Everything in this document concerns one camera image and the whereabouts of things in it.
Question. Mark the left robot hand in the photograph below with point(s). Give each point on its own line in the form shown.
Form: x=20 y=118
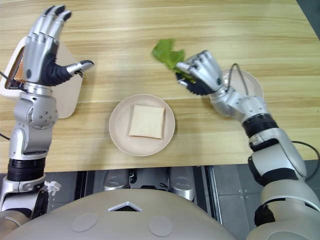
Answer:
x=37 y=55

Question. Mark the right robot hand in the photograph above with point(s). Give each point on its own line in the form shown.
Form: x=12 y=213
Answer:
x=207 y=72

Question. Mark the green lettuce leaf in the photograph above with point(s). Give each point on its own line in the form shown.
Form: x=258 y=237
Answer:
x=166 y=53

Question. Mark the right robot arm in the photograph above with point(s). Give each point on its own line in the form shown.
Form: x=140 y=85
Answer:
x=275 y=155

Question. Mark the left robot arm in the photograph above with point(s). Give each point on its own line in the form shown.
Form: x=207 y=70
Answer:
x=30 y=130

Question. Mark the bread slice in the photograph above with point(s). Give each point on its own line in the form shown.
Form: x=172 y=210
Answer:
x=19 y=72
x=147 y=121

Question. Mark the white round plate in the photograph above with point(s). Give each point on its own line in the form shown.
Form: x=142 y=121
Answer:
x=252 y=85

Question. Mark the cream toaster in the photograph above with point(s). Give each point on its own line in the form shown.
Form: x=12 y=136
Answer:
x=67 y=100

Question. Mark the beige round plate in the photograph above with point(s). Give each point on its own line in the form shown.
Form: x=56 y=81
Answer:
x=120 y=140

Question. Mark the robot body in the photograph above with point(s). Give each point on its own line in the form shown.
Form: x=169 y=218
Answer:
x=120 y=222

